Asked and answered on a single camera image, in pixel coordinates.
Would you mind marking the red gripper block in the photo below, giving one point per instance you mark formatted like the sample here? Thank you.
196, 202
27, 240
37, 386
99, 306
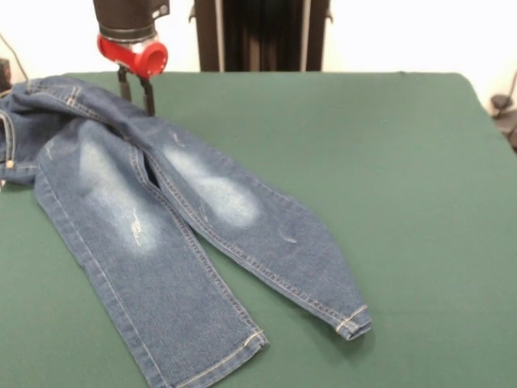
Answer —
137, 58

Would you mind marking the blue denim jeans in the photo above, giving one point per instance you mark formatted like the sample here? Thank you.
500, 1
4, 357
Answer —
161, 210

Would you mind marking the grey wheeled stand base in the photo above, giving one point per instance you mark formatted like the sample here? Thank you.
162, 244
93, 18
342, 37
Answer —
5, 72
501, 103

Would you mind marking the dark green table cloth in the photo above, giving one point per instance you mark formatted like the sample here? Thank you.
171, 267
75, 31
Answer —
404, 202

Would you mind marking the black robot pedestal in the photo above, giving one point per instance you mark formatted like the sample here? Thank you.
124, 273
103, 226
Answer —
262, 36

